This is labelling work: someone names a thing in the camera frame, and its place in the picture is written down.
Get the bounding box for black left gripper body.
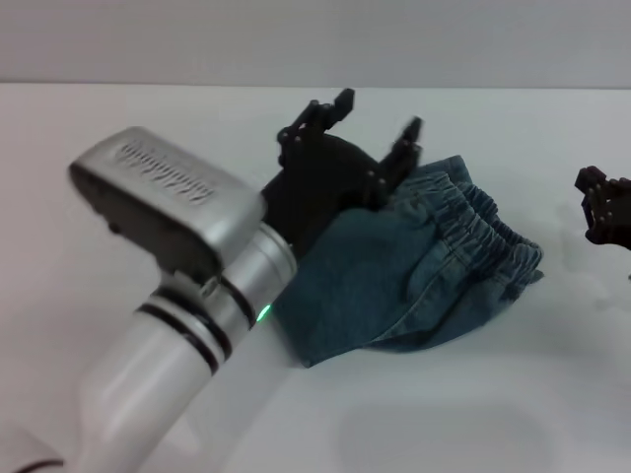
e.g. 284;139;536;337
258;128;395;261

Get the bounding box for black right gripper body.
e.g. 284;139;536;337
585;209;631;246

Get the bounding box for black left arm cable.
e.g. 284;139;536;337
19;457;66;473

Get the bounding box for blue denim shorts with cartoon print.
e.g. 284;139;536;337
269;155;546;370

